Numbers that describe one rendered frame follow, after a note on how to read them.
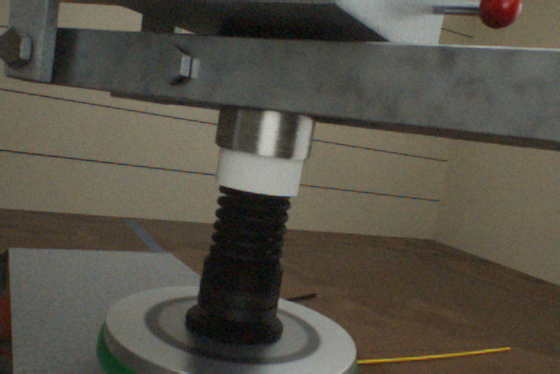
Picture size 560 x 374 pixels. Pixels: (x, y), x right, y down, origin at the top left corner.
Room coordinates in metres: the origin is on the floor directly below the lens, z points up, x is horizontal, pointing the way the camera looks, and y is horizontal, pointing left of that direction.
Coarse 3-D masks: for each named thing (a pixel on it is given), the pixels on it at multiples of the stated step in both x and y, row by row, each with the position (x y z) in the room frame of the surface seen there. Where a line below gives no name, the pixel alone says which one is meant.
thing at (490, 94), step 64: (64, 64) 0.50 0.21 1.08; (128, 64) 0.46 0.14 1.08; (192, 64) 0.43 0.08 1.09; (256, 64) 0.40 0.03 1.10; (320, 64) 0.38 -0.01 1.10; (384, 64) 0.36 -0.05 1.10; (448, 64) 0.34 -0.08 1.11; (512, 64) 0.32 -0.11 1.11; (384, 128) 0.47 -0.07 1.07; (448, 128) 0.34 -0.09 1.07; (512, 128) 0.32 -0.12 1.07
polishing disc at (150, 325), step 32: (160, 288) 0.53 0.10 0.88; (192, 288) 0.55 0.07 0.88; (128, 320) 0.44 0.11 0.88; (160, 320) 0.45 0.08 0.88; (288, 320) 0.50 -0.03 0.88; (320, 320) 0.52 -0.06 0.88; (128, 352) 0.38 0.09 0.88; (160, 352) 0.39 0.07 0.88; (192, 352) 0.40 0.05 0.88; (224, 352) 0.41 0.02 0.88; (256, 352) 0.42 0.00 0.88; (288, 352) 0.43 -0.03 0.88; (320, 352) 0.44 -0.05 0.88; (352, 352) 0.45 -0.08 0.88
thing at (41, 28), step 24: (24, 0) 0.49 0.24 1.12; (48, 0) 0.48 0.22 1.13; (72, 0) 0.69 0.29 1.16; (96, 0) 0.67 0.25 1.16; (24, 24) 0.49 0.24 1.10; (48, 24) 0.48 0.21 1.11; (144, 24) 0.63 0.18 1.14; (168, 24) 0.62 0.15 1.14; (48, 48) 0.48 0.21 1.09; (24, 72) 0.48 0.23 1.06; (48, 72) 0.48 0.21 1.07
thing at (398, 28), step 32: (128, 0) 0.41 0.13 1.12; (160, 0) 0.39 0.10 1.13; (192, 0) 0.38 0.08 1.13; (224, 0) 0.36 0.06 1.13; (256, 0) 0.35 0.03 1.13; (288, 0) 0.34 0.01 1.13; (320, 0) 0.33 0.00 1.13; (352, 0) 0.34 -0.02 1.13; (384, 0) 0.38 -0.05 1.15; (416, 0) 0.44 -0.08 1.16; (224, 32) 0.44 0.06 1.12; (256, 32) 0.42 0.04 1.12; (288, 32) 0.42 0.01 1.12; (320, 32) 0.40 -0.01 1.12; (352, 32) 0.38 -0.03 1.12; (384, 32) 0.40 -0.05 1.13; (416, 32) 0.45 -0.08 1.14
